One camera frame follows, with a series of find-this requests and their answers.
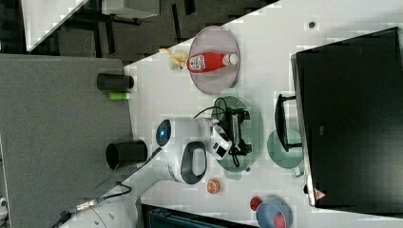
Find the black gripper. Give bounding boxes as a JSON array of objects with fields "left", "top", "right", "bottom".
[{"left": 222, "top": 107, "right": 252, "bottom": 156}]

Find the green oval strainer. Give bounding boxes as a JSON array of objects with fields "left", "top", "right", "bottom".
[{"left": 211, "top": 96, "right": 262, "bottom": 181}]

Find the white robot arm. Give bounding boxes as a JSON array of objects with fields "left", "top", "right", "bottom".
[{"left": 57, "top": 106, "right": 252, "bottom": 228}]

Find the toy orange slice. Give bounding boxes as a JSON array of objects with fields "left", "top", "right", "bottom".
[{"left": 206, "top": 179, "right": 221, "bottom": 194}]

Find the pale green cup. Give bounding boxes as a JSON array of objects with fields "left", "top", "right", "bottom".
[{"left": 267, "top": 130, "right": 305, "bottom": 178}]

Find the red ketchup bottle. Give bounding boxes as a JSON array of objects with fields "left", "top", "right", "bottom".
[{"left": 186, "top": 52, "right": 240, "bottom": 73}]

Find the toy strawberry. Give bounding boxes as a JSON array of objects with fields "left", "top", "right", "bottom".
[{"left": 250, "top": 197, "right": 262, "bottom": 211}]

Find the peeled toy banana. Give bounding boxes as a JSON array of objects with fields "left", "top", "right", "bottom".
[{"left": 159, "top": 48, "right": 189, "bottom": 70}]

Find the grey round plate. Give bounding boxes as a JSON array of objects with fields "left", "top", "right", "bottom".
[{"left": 185, "top": 26, "right": 240, "bottom": 95}]

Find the blue bowl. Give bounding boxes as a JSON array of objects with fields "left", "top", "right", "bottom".
[{"left": 256, "top": 198, "right": 293, "bottom": 228}]

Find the red toy in bowl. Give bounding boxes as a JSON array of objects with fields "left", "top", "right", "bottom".
[{"left": 274, "top": 214, "right": 286, "bottom": 228}]

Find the black round container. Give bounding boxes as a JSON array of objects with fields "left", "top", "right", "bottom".
[{"left": 106, "top": 140, "right": 148, "bottom": 170}]

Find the silver toaster oven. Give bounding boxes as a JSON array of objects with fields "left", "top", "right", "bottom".
[{"left": 275, "top": 27, "right": 403, "bottom": 218}]

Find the green toy vegetable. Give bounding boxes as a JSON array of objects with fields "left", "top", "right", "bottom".
[{"left": 108, "top": 91, "right": 131, "bottom": 101}]

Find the black cylinder cup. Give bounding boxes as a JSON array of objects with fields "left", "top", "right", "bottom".
[{"left": 97, "top": 73, "right": 134, "bottom": 91}]

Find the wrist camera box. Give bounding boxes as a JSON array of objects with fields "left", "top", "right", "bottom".
[{"left": 209, "top": 126, "right": 232, "bottom": 161}]

